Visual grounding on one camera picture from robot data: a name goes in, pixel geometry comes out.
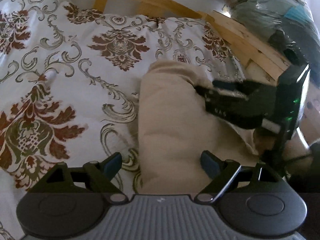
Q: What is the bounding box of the beige hooded jacket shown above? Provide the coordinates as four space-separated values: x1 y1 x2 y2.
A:
138 60 258 194

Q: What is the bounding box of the pile of bagged clothes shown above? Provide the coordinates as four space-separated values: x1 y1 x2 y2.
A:
228 0 319 68

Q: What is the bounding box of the floral patterned bedspread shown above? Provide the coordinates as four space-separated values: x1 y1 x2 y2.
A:
0 0 247 240

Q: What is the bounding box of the wooden bed frame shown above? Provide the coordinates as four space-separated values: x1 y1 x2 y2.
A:
94 0 290 80

